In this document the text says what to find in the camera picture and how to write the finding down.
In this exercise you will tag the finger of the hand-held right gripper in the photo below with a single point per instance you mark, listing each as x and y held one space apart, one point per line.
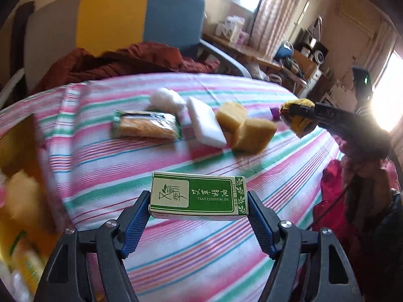
303 109

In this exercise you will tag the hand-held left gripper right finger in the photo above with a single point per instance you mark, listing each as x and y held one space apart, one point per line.
263 223

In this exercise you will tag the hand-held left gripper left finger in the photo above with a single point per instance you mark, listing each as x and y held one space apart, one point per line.
135 220

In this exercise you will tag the yellow sponge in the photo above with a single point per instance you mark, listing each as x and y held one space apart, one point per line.
253 137
231 116
23 195
299 125

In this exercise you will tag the purple candy wrapper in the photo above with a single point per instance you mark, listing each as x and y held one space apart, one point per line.
275 113

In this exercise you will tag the green white box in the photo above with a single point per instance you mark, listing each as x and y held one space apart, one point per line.
201 195

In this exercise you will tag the cracker packet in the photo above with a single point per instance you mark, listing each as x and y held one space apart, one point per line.
144 125

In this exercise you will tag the white rectangular block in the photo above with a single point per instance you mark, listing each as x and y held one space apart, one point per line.
206 122

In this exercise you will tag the yellow green box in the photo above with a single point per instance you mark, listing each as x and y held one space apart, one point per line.
26 258

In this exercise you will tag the white cotton ball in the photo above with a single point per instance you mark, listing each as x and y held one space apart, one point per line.
165 99

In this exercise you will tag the gold tin box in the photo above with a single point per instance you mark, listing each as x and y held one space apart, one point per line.
12 141

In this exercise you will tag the person's right hand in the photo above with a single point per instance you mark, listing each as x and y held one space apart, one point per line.
362 166

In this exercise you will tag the wooden cabinet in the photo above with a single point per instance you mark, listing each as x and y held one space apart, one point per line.
307 72

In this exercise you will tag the white plastic bag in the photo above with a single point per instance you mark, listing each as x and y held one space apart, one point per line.
261 72

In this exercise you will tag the blue metal-framed object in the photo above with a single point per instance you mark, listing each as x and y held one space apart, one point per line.
286 51

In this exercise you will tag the black stereo set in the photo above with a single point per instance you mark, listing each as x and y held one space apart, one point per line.
314 48

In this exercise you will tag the striped tablecloth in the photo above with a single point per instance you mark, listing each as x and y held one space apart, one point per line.
189 258

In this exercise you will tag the red cloth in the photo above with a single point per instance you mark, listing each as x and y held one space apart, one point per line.
333 195

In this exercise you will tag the wooden side desk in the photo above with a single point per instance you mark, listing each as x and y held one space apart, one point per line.
245 53

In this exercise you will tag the small purple box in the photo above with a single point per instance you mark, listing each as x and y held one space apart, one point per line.
244 37

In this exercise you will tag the pink patterned curtain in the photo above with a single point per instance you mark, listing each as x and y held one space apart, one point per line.
283 15

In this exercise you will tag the white carton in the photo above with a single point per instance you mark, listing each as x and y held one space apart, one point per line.
228 28

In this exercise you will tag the maroon cloth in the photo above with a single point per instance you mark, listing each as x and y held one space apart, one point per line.
126 63

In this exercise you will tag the grey yellow blue armchair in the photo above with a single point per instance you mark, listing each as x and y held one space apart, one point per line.
110 15

